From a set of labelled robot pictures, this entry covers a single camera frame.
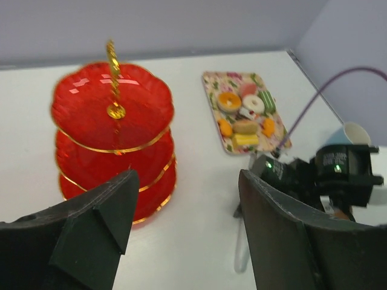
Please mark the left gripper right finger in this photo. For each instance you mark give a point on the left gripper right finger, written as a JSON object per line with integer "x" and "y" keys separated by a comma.
{"x": 295, "y": 246}

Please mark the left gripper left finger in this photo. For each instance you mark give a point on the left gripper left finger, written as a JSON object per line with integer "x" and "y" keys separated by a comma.
{"x": 76, "y": 244}

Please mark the metal tongs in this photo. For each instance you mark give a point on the metal tongs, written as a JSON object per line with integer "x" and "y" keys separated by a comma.
{"x": 242, "y": 253}

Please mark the red three-tier cake stand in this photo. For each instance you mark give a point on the red three-tier cake stand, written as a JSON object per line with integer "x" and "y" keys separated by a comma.
{"x": 110, "y": 117}

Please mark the floral serving tray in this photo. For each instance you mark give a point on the floral serving tray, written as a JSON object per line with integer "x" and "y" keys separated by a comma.
{"x": 215, "y": 83}

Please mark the white frosted donut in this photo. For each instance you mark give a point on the white frosted donut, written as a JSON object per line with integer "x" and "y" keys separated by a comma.
{"x": 253, "y": 103}

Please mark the orange glazed donut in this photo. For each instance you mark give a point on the orange glazed donut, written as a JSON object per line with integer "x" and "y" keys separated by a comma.
{"x": 229, "y": 102}

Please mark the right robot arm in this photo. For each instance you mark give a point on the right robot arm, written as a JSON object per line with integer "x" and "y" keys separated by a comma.
{"x": 341, "y": 172}

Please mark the yellow layered cake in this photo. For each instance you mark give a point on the yellow layered cake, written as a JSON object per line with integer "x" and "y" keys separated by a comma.
{"x": 244, "y": 140}

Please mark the orange fish biscuit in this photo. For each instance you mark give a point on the orange fish biscuit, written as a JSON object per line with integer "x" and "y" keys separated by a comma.
{"x": 268, "y": 127}

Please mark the blue mug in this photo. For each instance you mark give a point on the blue mug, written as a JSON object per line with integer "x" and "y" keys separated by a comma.
{"x": 349, "y": 133}

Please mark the brown bread roll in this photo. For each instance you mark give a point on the brown bread roll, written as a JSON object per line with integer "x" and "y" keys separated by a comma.
{"x": 245, "y": 127}

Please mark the orange cookie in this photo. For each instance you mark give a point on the orange cookie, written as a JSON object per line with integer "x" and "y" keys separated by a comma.
{"x": 225, "y": 128}

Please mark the chocolate cake slice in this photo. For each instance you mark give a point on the chocolate cake slice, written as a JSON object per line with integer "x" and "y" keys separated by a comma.
{"x": 245, "y": 114}

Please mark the green striped cake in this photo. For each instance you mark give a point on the green striped cake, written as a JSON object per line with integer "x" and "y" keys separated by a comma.
{"x": 268, "y": 101}

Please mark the red round macaron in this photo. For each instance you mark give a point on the red round macaron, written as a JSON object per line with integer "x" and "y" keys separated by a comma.
{"x": 247, "y": 89}

